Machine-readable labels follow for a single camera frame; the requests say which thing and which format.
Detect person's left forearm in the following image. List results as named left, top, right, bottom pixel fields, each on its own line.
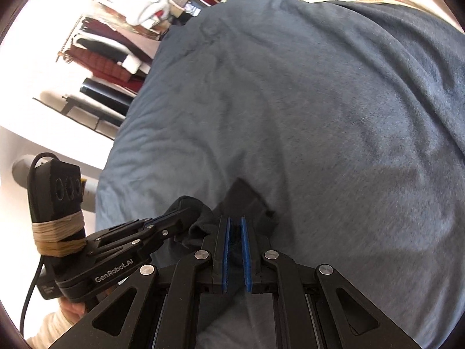
left=26, top=311, right=86, bottom=349

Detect white fleece garment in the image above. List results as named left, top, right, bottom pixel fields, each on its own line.
left=124, top=0, right=171, bottom=27

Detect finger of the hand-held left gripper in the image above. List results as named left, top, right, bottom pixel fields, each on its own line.
left=88, top=206, right=205, bottom=245
left=95, top=225, right=190, bottom=263

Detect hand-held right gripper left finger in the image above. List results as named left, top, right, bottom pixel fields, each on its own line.
left=48, top=216, right=231, bottom=349

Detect white bench with black legs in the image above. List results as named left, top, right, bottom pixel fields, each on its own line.
left=33, top=92, right=126, bottom=141

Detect grey tube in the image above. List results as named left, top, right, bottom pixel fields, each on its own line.
left=11, top=156, right=99, bottom=212

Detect blue-grey blanket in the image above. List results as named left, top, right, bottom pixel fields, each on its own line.
left=95, top=0, right=465, bottom=349

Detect dark pants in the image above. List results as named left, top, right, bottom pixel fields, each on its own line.
left=160, top=177, right=281, bottom=267

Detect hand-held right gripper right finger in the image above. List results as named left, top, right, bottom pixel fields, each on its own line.
left=241, top=217, right=423, bottom=349

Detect red plaid garment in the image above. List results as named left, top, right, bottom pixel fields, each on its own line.
left=67, top=44, right=144, bottom=92

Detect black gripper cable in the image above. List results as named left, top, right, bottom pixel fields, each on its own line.
left=20, top=152, right=62, bottom=336

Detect person's left hand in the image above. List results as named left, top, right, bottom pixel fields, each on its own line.
left=61, top=297, right=89, bottom=321

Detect black cylinder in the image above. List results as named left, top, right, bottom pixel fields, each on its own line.
left=81, top=77, right=136, bottom=115

